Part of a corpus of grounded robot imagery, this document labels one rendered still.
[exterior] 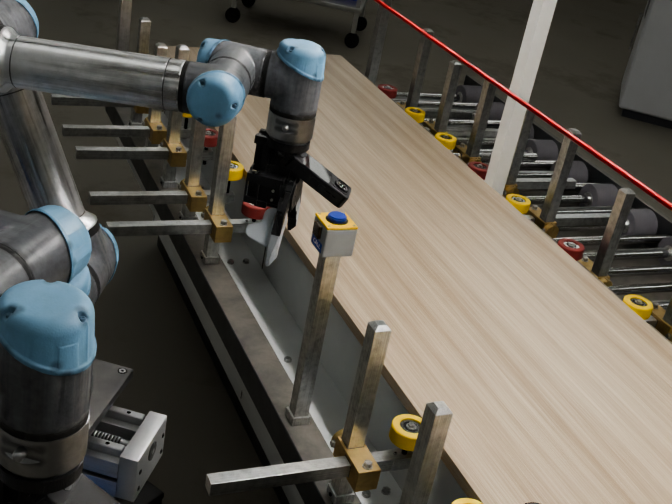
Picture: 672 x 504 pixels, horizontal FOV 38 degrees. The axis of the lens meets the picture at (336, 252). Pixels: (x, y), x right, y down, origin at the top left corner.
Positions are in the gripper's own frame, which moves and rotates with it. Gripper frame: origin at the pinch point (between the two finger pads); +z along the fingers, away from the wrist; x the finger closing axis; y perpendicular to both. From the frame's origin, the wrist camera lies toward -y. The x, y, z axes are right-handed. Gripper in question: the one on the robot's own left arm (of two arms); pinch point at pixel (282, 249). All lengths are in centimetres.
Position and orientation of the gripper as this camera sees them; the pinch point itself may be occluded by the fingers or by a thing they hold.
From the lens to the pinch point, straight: 166.2
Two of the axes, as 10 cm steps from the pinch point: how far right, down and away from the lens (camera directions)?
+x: -2.1, 4.2, -8.8
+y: -9.6, -2.5, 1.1
